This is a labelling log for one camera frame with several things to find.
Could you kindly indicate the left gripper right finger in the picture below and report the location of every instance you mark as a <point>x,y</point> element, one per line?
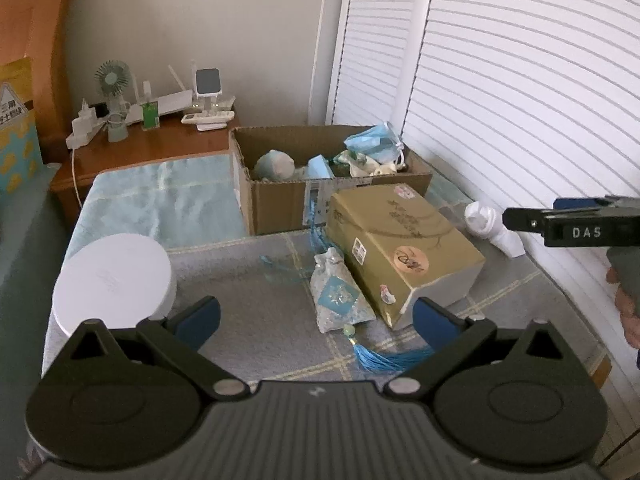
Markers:
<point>454,342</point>

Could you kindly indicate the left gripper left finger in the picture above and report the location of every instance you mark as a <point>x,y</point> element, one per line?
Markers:
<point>177,340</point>

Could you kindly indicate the silver blue sachet pouch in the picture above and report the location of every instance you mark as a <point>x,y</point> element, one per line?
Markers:
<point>340,304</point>

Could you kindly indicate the round teal plush ball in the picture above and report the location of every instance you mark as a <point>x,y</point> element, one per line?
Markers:
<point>275,166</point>

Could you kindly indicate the blue face mask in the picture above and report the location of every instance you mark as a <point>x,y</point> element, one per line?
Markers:
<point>318,168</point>
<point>379,142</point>

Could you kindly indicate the white sachet with tassel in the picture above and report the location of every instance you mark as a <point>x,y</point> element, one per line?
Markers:
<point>360,165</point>

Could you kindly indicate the person's right hand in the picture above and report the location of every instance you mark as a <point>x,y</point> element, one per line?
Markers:
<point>624,272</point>

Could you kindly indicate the jar with white lid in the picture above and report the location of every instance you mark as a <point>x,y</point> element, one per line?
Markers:
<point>119,279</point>

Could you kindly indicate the closed tan cardboard box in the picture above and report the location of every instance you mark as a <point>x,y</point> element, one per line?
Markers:
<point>400,248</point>

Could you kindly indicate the white handheld fan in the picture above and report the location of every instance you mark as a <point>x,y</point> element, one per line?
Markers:
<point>485,222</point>

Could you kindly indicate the light blue towel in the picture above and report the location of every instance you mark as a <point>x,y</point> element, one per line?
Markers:
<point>182,203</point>

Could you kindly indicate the wooden nightstand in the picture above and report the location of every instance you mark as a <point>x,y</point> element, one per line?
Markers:
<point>171,140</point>

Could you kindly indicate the open cardboard box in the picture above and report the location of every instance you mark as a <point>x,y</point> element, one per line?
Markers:
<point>270,207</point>

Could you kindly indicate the green small bottle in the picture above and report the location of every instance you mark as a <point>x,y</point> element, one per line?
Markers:
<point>150,111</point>

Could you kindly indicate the white remote control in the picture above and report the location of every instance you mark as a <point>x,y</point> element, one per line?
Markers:
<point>208,121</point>

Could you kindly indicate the yellow snack bag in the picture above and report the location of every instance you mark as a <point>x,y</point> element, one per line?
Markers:
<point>20,155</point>

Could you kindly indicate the white power strip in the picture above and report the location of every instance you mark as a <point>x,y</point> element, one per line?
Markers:
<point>84,127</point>

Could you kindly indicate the white wifi router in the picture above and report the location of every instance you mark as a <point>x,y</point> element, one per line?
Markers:
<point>184,101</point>

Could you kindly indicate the small screen on stand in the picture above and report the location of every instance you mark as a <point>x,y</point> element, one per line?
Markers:
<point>207,86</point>

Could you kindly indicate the green desk fan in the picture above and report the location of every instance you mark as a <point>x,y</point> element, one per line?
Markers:
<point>113,78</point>

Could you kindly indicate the wooden headboard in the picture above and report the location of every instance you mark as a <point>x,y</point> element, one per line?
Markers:
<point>35,29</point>

